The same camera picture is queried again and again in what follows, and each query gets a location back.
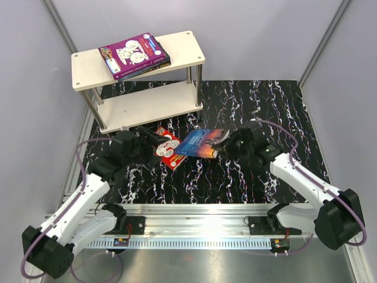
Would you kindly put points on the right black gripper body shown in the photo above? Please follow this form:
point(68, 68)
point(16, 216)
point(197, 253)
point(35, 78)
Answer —
point(236, 147)

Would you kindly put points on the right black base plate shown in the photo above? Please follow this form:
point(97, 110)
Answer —
point(264, 225)

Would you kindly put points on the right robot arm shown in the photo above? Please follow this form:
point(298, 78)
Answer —
point(335, 215)

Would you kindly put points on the purple puzzle book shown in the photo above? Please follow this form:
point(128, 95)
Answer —
point(128, 56)

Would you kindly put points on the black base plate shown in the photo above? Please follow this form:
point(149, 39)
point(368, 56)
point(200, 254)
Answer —
point(264, 225)
point(133, 224)

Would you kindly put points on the black book with circles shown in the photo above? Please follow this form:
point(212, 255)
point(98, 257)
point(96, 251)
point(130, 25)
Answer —
point(161, 64)

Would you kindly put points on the blue Jane Eyre book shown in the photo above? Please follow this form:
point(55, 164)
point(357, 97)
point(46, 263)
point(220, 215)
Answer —
point(200, 143)

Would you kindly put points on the red puzzle book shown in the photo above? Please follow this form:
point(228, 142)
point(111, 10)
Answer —
point(167, 150)

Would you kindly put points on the white slotted cable duct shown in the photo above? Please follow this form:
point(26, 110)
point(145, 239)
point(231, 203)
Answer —
point(181, 243)

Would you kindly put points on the black marble pattern mat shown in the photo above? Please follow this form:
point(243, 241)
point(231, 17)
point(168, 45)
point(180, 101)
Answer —
point(228, 105)

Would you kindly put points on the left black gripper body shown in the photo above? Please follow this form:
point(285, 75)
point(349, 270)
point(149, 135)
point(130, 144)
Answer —
point(142, 152)

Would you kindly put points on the aluminium mounting rail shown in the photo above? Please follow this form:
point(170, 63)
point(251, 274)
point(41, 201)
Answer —
point(211, 221)

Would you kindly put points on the white two-tier wooden shelf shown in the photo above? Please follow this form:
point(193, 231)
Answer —
point(161, 94)

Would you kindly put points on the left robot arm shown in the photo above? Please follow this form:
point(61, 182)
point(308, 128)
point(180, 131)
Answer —
point(51, 248)

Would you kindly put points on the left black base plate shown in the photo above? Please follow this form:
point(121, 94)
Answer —
point(133, 224)

